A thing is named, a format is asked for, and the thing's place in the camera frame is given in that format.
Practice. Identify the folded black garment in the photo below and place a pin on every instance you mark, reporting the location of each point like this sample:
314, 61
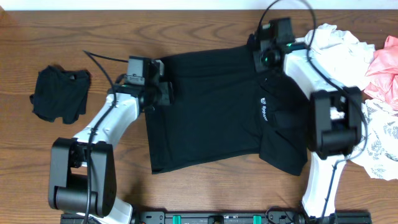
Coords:
60, 93

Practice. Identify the coral pink garment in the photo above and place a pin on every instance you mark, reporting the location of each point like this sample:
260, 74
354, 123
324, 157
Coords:
382, 74

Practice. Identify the white crumpled garment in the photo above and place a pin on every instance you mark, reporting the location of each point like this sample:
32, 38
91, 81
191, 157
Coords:
341, 54

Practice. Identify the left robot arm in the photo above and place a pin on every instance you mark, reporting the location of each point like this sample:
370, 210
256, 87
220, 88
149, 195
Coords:
82, 180

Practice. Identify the white fern print garment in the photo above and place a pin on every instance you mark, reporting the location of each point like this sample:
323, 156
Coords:
379, 155

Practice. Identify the black polo shirt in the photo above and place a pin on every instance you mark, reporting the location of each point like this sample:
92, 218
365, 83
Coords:
223, 108

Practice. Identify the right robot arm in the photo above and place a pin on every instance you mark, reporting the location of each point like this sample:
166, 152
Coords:
335, 124

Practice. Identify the black mounting rail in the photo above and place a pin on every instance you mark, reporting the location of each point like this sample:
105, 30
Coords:
271, 216

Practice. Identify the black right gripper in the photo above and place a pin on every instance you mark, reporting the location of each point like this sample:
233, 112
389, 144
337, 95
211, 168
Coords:
259, 65

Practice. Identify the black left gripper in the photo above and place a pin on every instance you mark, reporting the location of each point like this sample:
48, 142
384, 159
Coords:
166, 96

